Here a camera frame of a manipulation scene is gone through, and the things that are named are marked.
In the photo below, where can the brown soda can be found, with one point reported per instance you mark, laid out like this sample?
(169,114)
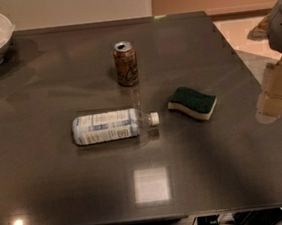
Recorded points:
(125,63)

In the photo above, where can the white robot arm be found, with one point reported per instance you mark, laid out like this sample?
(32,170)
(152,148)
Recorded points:
(275,29)

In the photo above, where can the clear blue-labelled plastic bottle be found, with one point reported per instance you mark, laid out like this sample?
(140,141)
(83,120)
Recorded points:
(110,126)

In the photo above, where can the green and yellow sponge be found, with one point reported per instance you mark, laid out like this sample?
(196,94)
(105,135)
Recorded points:
(192,103)

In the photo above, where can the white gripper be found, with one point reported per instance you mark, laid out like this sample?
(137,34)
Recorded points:
(281,27)

